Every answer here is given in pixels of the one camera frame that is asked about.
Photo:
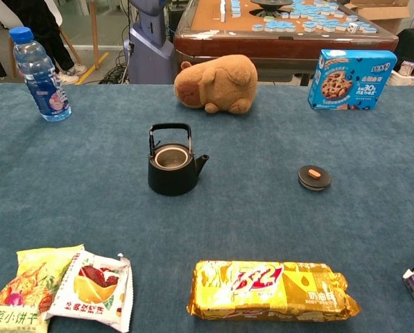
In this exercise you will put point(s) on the black teapot lid orange knob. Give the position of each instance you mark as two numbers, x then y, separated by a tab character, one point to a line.
314	182

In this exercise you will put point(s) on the blue table mat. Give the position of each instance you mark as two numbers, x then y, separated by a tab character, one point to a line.
206	225

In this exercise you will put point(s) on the brown capybara plush toy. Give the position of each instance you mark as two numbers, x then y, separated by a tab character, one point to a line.
224	83

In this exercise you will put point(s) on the brown mahjong table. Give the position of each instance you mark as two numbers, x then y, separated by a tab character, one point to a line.
262	46

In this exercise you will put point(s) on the yellow biscuit pack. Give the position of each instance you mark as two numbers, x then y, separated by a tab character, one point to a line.
262	291

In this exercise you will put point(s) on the blue cookie box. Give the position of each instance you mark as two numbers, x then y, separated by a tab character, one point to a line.
349	79

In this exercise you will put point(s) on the white red snack packet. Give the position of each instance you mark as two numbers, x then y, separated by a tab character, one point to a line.
92	295

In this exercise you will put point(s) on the wooden stand leg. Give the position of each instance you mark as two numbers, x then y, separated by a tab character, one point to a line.
94	34

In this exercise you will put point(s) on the black round dish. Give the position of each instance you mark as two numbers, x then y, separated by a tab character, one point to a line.
270	4

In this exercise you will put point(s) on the water bottle with blue cap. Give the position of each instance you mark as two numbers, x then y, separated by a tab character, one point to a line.
42	86

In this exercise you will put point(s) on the person in black trousers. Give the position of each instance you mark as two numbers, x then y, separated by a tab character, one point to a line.
54	41

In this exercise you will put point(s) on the white die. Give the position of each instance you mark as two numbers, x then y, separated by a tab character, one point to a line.
353	27

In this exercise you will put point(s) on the white plastic basket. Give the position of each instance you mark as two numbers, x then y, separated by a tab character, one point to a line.
407	79

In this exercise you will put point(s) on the green yellow snack bag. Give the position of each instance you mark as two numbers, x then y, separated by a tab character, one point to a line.
19	295

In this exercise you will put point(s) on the cardboard box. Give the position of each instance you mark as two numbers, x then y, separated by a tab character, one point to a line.
383	14

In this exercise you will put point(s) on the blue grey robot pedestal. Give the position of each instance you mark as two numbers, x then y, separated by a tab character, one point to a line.
147	59

